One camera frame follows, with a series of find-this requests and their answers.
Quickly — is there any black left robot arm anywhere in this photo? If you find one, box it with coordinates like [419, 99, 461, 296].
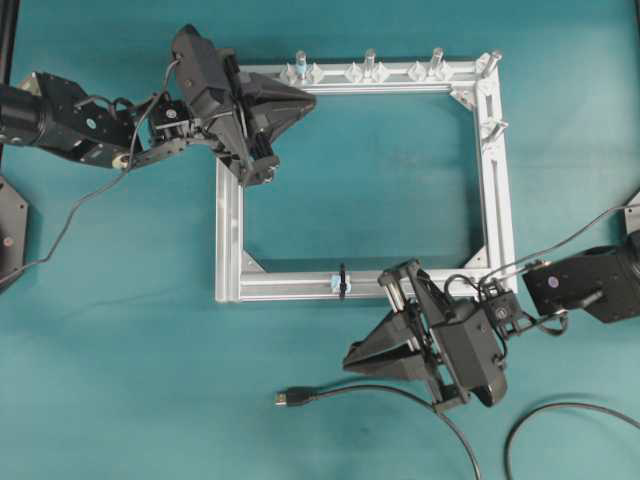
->
[1, 24, 316, 186]

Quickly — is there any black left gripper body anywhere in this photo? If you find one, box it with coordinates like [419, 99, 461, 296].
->
[171, 24, 279, 186]

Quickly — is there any right arm thin grey cable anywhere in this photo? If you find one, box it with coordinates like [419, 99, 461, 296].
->
[482, 203, 636, 281]

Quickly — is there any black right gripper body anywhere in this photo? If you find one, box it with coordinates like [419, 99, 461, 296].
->
[378, 260, 507, 411]

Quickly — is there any rectangular aluminium extrusion frame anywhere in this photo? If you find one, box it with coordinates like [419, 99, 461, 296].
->
[214, 57, 515, 303]

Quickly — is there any black USB cable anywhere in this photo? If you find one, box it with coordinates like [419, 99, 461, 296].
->
[273, 383, 640, 480]

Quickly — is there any clear acrylic peg corner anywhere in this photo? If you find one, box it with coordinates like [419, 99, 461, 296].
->
[475, 50, 503, 79]

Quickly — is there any clear acrylic peg right side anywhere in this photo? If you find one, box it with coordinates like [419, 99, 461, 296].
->
[480, 118, 509, 147]

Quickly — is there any clear acrylic peg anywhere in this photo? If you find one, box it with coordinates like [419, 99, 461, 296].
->
[344, 48, 391, 83]
[279, 50, 325, 85]
[407, 47, 454, 82]
[480, 118, 509, 147]

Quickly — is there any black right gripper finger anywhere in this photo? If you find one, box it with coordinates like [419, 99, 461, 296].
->
[349, 311, 416, 353]
[342, 347, 430, 382]

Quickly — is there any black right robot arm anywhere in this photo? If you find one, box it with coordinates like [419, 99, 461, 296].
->
[342, 245, 639, 411]

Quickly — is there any black zip tie loop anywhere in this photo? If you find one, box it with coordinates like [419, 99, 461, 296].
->
[338, 263, 349, 300]

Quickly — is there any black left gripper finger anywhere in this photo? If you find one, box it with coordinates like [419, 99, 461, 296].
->
[238, 71, 316, 131]
[204, 112, 249, 170]

